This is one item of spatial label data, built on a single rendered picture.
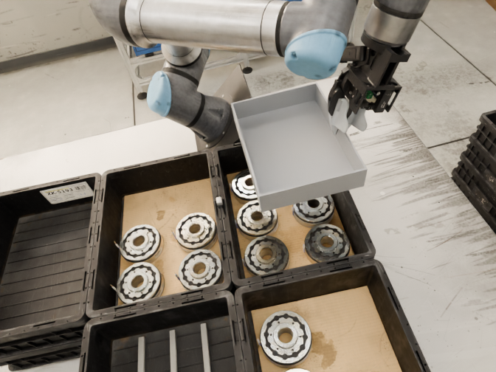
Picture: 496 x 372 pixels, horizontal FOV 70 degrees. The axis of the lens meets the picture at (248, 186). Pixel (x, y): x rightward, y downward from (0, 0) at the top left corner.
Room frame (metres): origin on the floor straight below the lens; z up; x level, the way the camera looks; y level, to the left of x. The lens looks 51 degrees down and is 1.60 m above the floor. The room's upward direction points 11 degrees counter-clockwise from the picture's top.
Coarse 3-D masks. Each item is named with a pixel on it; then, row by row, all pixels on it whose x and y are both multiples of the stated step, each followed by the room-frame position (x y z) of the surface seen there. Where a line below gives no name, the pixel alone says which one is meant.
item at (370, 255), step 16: (240, 144) 0.68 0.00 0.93; (224, 208) 0.49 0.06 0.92; (352, 208) 0.42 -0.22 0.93; (224, 224) 0.44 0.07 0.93; (368, 240) 0.33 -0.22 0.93; (352, 256) 0.30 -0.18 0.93; (368, 256) 0.30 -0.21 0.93; (272, 272) 0.30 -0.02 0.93; (288, 272) 0.30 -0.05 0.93; (304, 272) 0.29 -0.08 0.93
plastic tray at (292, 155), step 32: (288, 96) 0.64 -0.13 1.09; (320, 96) 0.62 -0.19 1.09; (256, 128) 0.59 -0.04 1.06; (288, 128) 0.57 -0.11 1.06; (320, 128) 0.55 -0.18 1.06; (256, 160) 0.50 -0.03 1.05; (288, 160) 0.48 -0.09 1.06; (320, 160) 0.46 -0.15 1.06; (352, 160) 0.43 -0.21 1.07; (256, 192) 0.40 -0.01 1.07; (288, 192) 0.37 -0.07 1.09; (320, 192) 0.38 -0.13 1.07
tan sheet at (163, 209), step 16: (144, 192) 0.66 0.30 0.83; (160, 192) 0.65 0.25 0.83; (176, 192) 0.64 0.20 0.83; (192, 192) 0.63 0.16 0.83; (208, 192) 0.62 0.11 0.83; (128, 208) 0.61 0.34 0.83; (144, 208) 0.60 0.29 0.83; (160, 208) 0.59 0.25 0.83; (176, 208) 0.58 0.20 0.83; (192, 208) 0.57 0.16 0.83; (208, 208) 0.56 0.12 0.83; (128, 224) 0.56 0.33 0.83; (160, 224) 0.54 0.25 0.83; (176, 224) 0.53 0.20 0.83; (176, 240) 0.48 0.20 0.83; (160, 256) 0.45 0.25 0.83; (176, 256) 0.44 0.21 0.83; (176, 272) 0.39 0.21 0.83; (176, 288) 0.35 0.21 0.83
